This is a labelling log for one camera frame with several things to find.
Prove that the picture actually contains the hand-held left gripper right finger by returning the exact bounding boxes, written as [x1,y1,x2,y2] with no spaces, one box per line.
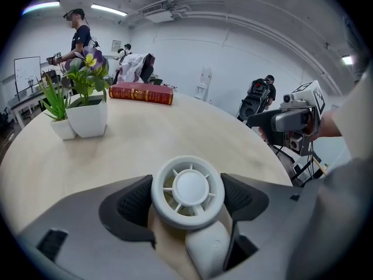
[220,172,305,280]

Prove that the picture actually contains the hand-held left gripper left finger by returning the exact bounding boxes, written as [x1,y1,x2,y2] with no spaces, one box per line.
[16,174,202,280]

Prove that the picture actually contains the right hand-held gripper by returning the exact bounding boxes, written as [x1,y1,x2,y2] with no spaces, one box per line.
[247,80,326,158]

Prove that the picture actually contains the white handheld fan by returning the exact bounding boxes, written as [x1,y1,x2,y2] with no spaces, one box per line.
[150,155,233,280]

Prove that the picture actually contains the person's right forearm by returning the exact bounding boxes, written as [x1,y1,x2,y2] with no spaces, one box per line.
[316,109,343,140]

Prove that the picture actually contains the metal equipment cart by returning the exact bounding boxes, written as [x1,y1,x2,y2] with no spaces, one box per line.
[270,143,332,188]

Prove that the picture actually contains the white floor-standing appliance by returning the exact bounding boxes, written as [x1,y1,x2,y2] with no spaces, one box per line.
[194,65,214,102]

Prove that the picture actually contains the person's grey trousers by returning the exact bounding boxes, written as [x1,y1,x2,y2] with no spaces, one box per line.
[287,156,373,280]

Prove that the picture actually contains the person's white shirt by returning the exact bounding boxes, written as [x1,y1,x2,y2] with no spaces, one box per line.
[332,65,373,160]

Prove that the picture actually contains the green grass plant white pot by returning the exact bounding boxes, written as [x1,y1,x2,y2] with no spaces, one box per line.
[37,72,77,141]

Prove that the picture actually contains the purple flower in white pot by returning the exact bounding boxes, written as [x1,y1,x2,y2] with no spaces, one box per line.
[61,46,114,139]

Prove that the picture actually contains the red hardcover book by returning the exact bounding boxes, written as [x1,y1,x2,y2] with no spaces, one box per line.
[108,82,174,106]

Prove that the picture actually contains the white side table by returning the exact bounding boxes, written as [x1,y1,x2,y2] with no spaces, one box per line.
[9,90,49,130]

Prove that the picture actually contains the chair draped with cloth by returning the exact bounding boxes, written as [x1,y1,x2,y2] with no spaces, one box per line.
[112,52,156,85]

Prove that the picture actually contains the ceiling air conditioner unit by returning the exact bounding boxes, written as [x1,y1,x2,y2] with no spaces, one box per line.
[145,9,176,23]

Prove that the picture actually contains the whiteboard on stand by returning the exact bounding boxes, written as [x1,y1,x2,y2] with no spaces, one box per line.
[13,56,42,101]

